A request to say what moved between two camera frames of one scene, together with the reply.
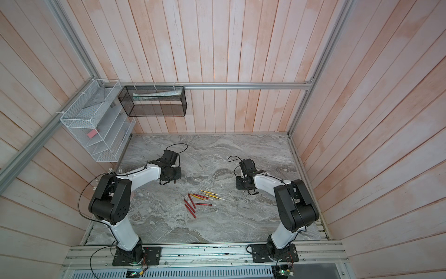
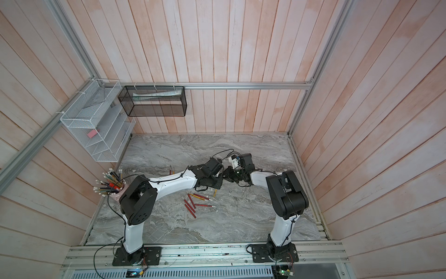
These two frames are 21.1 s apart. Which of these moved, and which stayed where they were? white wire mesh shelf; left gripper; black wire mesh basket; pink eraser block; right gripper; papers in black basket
Moved: right gripper; left gripper
Stayed: white wire mesh shelf; black wire mesh basket; papers in black basket; pink eraser block
